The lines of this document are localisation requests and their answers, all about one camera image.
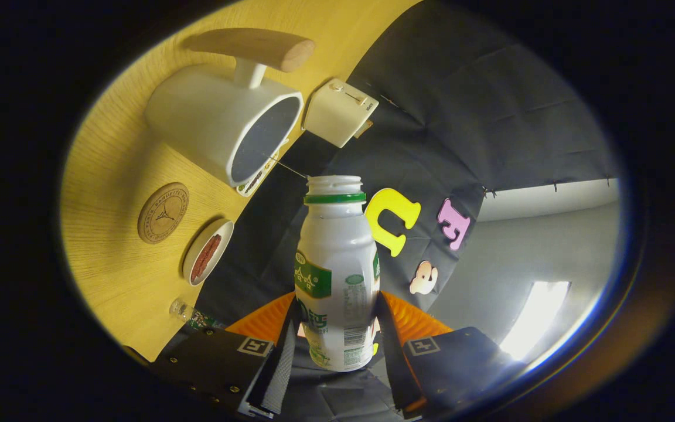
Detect dark red meat slice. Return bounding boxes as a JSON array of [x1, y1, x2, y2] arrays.
[[191, 252, 212, 283], [202, 234, 222, 267]]

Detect clear poured juice stream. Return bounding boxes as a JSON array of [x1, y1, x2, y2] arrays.
[[267, 155, 309, 180]]

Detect round cork coaster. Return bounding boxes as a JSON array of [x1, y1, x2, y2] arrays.
[[137, 182, 190, 244]]

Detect round white plate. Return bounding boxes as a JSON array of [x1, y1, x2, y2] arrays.
[[182, 219, 235, 287]]

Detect white juice bottle green label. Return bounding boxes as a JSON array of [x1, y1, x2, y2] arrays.
[[294, 175, 381, 372]]

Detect wooden table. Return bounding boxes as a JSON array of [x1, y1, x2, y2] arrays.
[[59, 0, 423, 362]]

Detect black backdrop cloth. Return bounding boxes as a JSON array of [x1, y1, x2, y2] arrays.
[[197, 0, 619, 422]]

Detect white toaster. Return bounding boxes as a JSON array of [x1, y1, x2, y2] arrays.
[[302, 78, 380, 149]]

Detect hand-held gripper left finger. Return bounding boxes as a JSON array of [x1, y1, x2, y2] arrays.
[[149, 291, 300, 420]]

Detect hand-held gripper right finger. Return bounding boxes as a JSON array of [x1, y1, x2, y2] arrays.
[[376, 290, 526, 418]]

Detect white divided grain dish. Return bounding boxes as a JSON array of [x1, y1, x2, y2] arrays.
[[236, 138, 291, 197]]

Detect white cup with wooden handle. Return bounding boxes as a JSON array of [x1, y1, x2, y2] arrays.
[[144, 28, 316, 188]]

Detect clear plastic water bottle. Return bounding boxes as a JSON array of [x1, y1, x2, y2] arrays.
[[169, 298, 227, 330]]

